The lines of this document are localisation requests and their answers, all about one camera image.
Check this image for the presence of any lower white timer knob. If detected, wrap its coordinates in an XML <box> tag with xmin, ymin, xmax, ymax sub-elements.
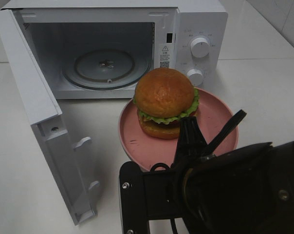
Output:
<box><xmin>186</xmin><ymin>69</ymin><xmax>204</xmax><ymax>86</ymax></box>

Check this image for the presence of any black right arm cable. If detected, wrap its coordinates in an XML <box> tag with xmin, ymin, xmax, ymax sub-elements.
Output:
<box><xmin>149</xmin><ymin>162</ymin><xmax>184</xmax><ymax>234</ymax></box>

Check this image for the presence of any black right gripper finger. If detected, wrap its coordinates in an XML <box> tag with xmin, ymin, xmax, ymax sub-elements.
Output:
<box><xmin>205</xmin><ymin>109</ymin><xmax>247</xmax><ymax>156</ymax></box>

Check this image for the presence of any burger with lettuce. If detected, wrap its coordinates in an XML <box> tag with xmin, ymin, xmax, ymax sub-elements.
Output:
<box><xmin>133</xmin><ymin>68</ymin><xmax>200</xmax><ymax>139</ymax></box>

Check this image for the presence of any white warning label sticker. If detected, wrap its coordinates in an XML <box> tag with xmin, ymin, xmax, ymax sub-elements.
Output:
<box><xmin>158</xmin><ymin>43</ymin><xmax>174</xmax><ymax>68</ymax></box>

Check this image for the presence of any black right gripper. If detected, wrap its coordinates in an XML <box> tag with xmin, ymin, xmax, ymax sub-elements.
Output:
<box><xmin>119</xmin><ymin>117</ymin><xmax>207</xmax><ymax>234</ymax></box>

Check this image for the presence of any upper white power knob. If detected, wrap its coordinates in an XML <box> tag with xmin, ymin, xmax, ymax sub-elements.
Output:
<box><xmin>190</xmin><ymin>35</ymin><xmax>210</xmax><ymax>58</ymax></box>

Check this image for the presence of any white microwave oven body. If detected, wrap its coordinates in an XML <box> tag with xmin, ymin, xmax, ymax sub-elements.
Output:
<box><xmin>0</xmin><ymin>0</ymin><xmax>228</xmax><ymax>99</ymax></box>

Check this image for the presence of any white microwave door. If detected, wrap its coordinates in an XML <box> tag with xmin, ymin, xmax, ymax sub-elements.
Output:
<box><xmin>0</xmin><ymin>10</ymin><xmax>100</xmax><ymax>225</ymax></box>

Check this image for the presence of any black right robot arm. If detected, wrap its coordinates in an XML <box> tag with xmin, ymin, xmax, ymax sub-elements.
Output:
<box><xmin>119</xmin><ymin>110</ymin><xmax>294</xmax><ymax>234</ymax></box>

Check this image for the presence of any glass microwave turntable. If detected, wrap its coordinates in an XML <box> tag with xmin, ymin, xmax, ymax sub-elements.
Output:
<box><xmin>63</xmin><ymin>48</ymin><xmax>150</xmax><ymax>90</ymax></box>

